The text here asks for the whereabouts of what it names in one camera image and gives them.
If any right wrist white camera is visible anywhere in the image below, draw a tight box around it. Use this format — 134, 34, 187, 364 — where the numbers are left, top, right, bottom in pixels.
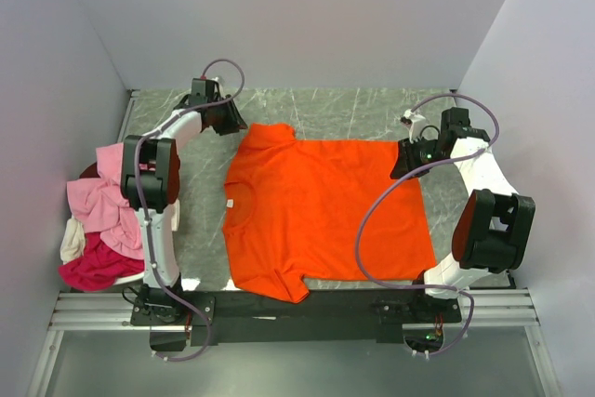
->
400, 109, 427, 132

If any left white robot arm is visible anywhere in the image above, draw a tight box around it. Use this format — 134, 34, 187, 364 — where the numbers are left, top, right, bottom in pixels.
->
120, 76, 247, 289

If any magenta t-shirt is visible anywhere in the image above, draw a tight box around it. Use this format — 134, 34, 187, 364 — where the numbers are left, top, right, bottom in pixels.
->
59, 232, 144, 292

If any aluminium extrusion rail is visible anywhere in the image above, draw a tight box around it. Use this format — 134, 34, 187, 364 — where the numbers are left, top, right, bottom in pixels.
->
48, 289, 540, 331

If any pink t-shirt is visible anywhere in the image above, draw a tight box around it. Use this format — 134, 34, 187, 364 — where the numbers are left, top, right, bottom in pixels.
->
66, 143, 144, 260

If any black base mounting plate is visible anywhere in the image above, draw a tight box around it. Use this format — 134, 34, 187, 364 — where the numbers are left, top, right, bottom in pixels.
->
130, 288, 462, 351

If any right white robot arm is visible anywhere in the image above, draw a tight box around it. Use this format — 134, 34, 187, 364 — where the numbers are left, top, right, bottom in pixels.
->
390, 107, 536, 322

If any cream t-shirt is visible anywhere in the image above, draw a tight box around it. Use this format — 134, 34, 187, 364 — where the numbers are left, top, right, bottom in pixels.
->
59, 217, 86, 264

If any orange t-shirt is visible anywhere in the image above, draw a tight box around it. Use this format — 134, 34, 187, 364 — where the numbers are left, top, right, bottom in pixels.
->
222, 124, 436, 303

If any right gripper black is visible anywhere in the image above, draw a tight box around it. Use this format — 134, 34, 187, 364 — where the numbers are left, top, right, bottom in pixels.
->
390, 136, 452, 180

